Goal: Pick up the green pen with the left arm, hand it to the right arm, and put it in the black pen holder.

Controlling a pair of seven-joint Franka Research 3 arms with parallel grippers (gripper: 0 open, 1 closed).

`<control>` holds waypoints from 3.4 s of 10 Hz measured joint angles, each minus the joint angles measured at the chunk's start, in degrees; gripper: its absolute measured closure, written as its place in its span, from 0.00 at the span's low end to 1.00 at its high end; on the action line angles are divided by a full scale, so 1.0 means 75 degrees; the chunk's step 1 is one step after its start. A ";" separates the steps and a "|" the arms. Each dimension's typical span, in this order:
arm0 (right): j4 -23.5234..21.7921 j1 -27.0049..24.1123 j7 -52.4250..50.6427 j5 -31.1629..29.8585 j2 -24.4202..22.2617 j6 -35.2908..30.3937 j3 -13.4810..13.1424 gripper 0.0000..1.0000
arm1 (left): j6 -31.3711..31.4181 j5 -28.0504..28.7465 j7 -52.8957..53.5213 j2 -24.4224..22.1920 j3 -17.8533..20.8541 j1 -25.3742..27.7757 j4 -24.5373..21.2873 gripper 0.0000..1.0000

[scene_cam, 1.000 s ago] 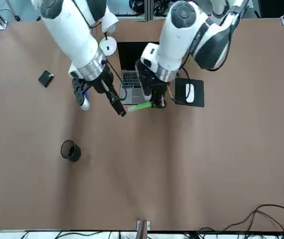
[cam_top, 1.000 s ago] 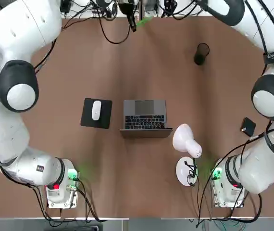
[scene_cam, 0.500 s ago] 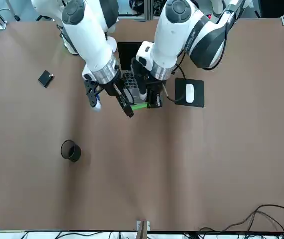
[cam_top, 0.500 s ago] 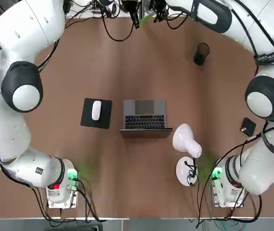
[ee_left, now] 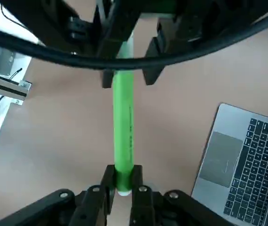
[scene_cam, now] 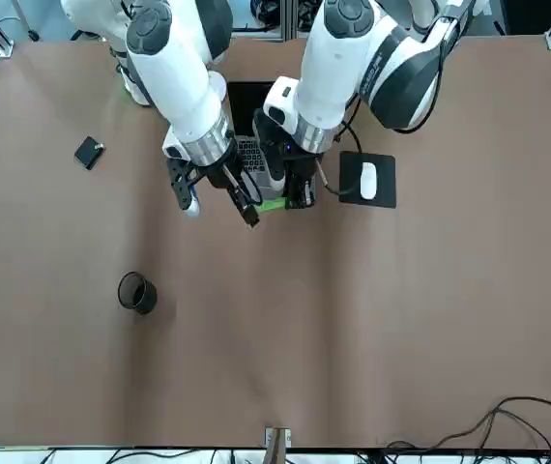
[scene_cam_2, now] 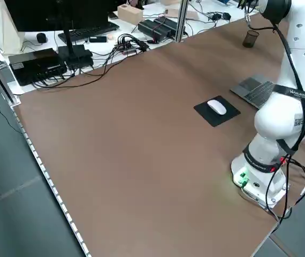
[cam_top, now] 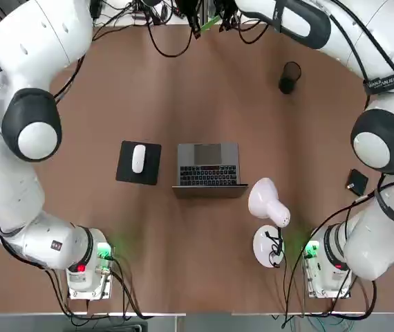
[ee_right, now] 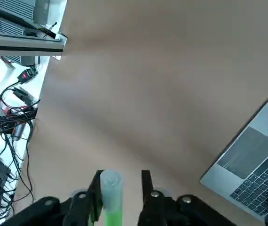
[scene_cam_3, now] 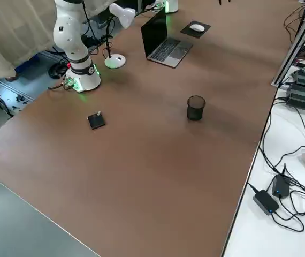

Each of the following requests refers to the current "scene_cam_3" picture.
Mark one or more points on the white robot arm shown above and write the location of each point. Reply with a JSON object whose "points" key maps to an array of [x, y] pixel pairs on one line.
{"points": [[171, 6], [69, 32]]}

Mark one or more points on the black mesh pen holder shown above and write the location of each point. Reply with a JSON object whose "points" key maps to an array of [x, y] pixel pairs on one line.
{"points": [[195, 112]]}

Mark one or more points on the small black square box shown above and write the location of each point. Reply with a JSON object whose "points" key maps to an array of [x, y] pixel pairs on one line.
{"points": [[97, 121]]}

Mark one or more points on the white desk lamp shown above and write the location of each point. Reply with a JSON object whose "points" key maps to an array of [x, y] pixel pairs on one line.
{"points": [[115, 62]]}

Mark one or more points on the grey laptop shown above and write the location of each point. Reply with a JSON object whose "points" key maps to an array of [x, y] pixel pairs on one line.
{"points": [[155, 29]]}

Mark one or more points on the black mouse pad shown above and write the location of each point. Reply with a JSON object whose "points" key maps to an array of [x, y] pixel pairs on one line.
{"points": [[198, 35]]}

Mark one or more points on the white computer mouse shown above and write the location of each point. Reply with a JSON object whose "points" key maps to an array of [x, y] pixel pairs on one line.
{"points": [[197, 27]]}

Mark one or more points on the black power adapter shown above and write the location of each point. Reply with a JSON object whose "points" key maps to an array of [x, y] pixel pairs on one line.
{"points": [[265, 201], [281, 186]]}

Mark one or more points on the blue crate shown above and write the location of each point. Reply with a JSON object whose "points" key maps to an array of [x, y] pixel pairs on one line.
{"points": [[28, 63]]}

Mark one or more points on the beige curtain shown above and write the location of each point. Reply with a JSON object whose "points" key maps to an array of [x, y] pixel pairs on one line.
{"points": [[13, 32]]}

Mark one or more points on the aluminium frame post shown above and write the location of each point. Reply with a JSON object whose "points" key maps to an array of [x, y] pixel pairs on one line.
{"points": [[294, 45]]}

